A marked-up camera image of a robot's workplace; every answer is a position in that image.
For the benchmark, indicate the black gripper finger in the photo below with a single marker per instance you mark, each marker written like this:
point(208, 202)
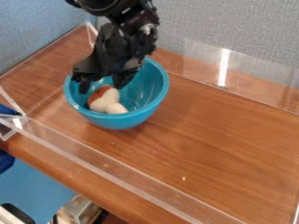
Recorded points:
point(84, 79)
point(123, 78)

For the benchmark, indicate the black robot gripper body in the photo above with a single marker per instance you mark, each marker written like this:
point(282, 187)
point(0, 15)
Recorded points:
point(125, 39)

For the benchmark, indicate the brown and white toy mushroom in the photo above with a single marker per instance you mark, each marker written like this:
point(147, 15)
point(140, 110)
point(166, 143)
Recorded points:
point(104, 101)

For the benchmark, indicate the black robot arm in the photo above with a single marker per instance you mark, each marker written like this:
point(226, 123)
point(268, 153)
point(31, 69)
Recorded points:
point(124, 41)

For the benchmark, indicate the blue plastic bowl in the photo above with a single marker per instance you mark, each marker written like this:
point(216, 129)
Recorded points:
point(140, 96)

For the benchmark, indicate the blue object at left edge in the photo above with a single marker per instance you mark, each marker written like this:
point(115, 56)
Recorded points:
point(7, 115)

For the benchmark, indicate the clear acrylic back barrier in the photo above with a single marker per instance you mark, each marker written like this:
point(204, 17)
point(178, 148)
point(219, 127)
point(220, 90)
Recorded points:
point(254, 78)

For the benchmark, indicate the clear acrylic barrier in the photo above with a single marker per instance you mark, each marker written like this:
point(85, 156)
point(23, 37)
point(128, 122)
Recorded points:
point(141, 185)
point(254, 78)

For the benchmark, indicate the clear acrylic front barrier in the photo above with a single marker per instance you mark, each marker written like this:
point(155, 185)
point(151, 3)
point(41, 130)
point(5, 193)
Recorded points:
point(141, 185)

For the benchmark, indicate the black and white object below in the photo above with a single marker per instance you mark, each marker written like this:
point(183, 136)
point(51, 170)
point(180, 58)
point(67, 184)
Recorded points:
point(11, 215)

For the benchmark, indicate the clear acrylic corner bracket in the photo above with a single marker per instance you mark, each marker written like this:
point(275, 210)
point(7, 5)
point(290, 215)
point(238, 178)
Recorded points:
point(92, 33)

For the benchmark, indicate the clear acrylic left bracket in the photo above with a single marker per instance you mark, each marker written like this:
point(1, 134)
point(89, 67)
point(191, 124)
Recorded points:
point(16, 124)

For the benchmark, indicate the metal frame under table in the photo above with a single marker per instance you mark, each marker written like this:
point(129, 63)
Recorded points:
point(77, 211)

